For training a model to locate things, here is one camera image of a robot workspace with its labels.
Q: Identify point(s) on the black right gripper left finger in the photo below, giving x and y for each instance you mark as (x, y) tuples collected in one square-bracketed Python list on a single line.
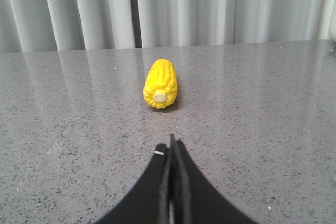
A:
[(149, 199)]

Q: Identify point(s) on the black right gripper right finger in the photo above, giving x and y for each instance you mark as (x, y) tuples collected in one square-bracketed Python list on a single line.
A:
[(195, 200)]

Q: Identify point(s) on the yellow corn cob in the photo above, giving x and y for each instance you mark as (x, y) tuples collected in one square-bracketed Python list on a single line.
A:
[(161, 86)]

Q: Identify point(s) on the grey pleated curtain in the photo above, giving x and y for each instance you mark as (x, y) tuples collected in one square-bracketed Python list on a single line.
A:
[(50, 25)]

